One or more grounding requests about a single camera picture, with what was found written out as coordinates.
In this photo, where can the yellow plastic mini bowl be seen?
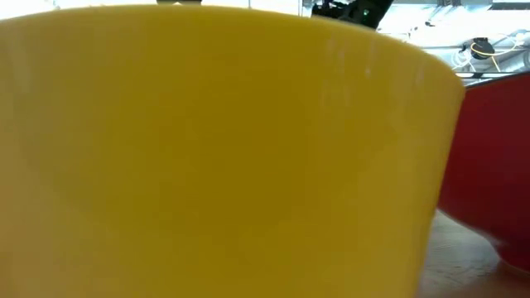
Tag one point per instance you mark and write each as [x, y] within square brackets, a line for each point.
[207, 165]

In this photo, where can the red floral patterned mini bowl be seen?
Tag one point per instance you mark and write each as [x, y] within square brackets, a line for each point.
[497, 165]

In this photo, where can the black aluminium table frame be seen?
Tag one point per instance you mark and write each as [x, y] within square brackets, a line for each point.
[488, 75]

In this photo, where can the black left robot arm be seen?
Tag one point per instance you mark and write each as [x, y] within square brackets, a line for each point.
[178, 2]

